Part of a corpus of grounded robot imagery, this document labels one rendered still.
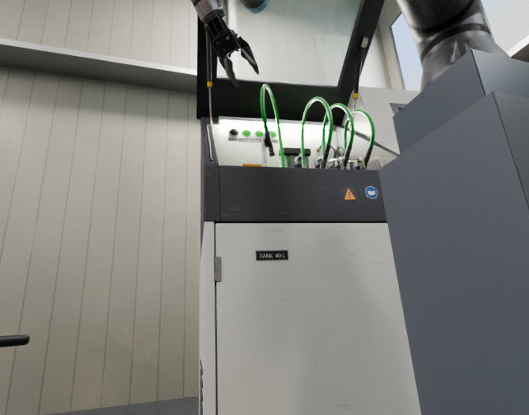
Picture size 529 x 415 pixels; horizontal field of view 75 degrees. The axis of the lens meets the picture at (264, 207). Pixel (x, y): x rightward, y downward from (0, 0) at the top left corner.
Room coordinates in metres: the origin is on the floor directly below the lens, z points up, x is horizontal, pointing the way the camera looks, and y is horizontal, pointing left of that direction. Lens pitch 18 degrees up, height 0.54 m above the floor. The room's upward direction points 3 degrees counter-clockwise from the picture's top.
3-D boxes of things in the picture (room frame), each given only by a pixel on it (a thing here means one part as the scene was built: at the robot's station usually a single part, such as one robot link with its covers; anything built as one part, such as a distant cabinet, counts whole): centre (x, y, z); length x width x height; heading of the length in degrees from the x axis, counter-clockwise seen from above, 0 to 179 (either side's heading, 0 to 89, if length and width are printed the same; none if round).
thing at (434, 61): (0.51, -0.37, 0.95); 0.15 x 0.15 x 0.10
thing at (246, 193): (0.92, -0.18, 0.87); 0.62 x 0.04 x 0.16; 102
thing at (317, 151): (1.46, -0.31, 1.20); 0.13 x 0.03 x 0.31; 102
